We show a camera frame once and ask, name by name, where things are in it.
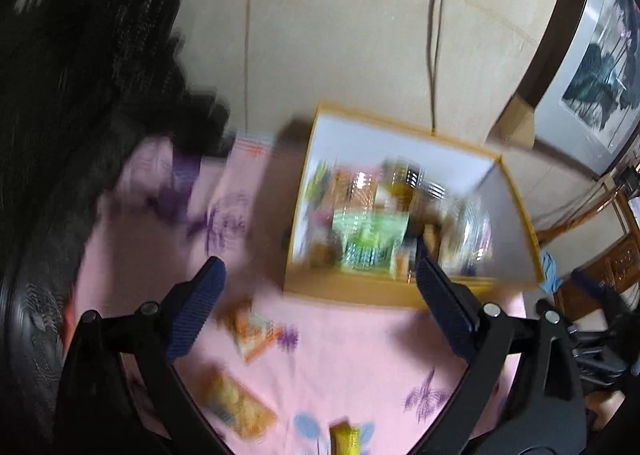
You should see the dark carved wooden furniture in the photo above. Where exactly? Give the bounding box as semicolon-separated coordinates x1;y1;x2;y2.
0;0;237;455

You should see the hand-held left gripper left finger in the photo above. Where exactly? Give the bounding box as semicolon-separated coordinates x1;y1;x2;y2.
54;256;228;455

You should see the orange cracker packet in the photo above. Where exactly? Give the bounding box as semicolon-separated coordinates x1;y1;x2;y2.
200;369;279;442

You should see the framed picture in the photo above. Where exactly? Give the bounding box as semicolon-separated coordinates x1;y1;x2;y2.
530;0;640;178

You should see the cardboard corner protector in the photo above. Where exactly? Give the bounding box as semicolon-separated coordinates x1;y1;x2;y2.
486;95;539;152

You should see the wooden chair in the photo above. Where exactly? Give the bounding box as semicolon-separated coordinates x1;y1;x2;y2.
537;184;640;308

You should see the wall cable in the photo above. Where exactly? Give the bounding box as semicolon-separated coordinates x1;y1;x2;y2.
426;0;467;134

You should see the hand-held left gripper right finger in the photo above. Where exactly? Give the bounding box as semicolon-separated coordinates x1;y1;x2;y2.
415;256;587;455

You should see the green snack packet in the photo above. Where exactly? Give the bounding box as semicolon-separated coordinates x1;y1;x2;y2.
331;211;410;272

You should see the pink printed tablecloth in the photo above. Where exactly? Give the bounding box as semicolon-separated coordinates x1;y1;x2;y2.
65;130;547;455

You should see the clear peanut packet white label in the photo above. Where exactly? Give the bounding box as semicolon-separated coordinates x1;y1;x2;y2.
446;199;497;277

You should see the yellow snack packet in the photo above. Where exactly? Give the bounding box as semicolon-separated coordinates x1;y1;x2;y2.
327;422;364;455
305;160;334;206

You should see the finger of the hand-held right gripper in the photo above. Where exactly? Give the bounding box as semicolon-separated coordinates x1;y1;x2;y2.
570;267;640;332

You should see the yellow cardboard box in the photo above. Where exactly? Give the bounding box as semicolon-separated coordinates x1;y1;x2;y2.
282;102;546;312

